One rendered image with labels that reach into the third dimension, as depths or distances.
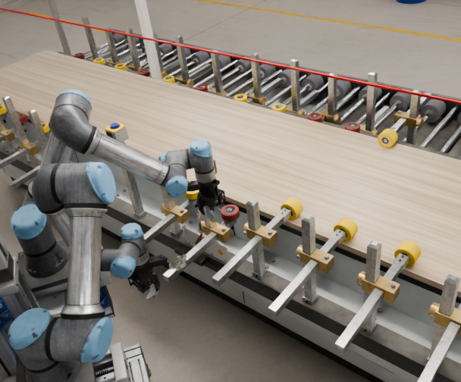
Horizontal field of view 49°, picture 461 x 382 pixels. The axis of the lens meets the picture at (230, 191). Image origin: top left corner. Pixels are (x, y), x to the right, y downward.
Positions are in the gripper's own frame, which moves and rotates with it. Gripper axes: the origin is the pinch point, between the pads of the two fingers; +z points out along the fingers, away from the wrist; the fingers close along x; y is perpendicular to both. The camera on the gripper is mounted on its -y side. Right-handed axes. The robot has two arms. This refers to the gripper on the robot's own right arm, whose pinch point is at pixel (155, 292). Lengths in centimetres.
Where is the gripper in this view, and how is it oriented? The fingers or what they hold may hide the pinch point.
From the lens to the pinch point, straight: 203.5
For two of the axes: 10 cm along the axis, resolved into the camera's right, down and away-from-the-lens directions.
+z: 1.1, 8.0, 5.9
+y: -6.3, 5.2, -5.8
